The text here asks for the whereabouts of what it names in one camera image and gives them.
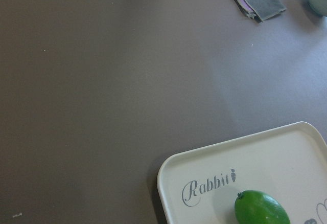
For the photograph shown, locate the cream rabbit tray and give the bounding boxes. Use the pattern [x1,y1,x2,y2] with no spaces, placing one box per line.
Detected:
[157,122,326,223]

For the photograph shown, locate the green lime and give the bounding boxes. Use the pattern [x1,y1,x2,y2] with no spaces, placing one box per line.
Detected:
[234,190,291,224]

